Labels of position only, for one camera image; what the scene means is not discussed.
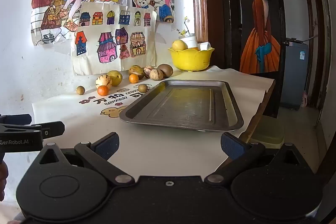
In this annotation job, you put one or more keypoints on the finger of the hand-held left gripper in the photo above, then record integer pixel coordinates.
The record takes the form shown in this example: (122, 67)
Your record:
(18, 118)
(51, 129)

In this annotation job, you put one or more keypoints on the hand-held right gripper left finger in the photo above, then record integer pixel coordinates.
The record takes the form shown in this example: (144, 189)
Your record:
(109, 145)

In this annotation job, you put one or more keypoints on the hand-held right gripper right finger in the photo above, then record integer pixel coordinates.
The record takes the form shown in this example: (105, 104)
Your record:
(231, 146)

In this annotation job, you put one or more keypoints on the small brown round fruit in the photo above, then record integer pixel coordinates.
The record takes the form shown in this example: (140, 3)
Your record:
(142, 88)
(80, 90)

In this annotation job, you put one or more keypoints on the small orange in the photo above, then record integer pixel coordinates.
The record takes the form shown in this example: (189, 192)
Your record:
(103, 91)
(134, 78)

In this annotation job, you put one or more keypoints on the grey metal tray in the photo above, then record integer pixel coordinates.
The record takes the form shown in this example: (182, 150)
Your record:
(183, 106)

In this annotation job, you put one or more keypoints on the tan ridged bread-like item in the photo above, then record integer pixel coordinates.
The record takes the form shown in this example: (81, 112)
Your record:
(103, 81)

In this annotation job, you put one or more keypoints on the yellow-green round fruit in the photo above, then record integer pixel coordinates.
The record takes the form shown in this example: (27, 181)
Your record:
(116, 77)

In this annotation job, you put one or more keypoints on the tan striped fruit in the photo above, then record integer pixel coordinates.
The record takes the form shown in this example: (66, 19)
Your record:
(156, 74)

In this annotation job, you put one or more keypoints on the pale yellow plastic bin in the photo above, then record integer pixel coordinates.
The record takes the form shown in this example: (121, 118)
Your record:
(267, 132)

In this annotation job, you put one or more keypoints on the printed white table cover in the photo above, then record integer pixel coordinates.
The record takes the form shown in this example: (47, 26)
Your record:
(162, 144)

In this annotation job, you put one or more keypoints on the yellow-brown striped fruit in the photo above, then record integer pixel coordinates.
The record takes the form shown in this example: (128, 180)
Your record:
(136, 71)

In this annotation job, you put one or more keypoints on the pink bottle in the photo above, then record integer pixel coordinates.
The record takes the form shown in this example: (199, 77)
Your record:
(304, 100)

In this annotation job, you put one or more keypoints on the yellow plastic bowl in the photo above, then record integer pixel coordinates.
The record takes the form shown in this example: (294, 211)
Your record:
(189, 61)

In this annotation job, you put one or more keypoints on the dark brown round fruit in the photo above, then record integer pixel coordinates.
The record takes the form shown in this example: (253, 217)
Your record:
(166, 70)

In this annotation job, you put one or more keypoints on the white cup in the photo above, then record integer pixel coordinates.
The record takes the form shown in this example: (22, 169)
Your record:
(204, 46)

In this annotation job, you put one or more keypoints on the orange in bowl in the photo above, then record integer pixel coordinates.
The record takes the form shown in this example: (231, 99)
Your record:
(193, 49)

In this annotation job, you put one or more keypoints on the drawing of colourful houses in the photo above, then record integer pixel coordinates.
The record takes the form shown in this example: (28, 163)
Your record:
(113, 40)

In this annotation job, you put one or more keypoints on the orange dress figure door poster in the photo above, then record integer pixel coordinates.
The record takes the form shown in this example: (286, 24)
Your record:
(260, 37)

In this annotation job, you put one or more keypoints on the white jar vase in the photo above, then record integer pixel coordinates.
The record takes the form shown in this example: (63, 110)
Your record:
(190, 40)

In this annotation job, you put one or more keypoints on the large pale yellow fruit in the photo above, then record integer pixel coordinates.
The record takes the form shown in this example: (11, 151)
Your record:
(179, 45)

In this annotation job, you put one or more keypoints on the yellow flower sprig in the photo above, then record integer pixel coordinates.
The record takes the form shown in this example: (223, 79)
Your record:
(185, 26)

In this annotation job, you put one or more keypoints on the dark wooden door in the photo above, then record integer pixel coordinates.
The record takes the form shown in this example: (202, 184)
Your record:
(225, 16)

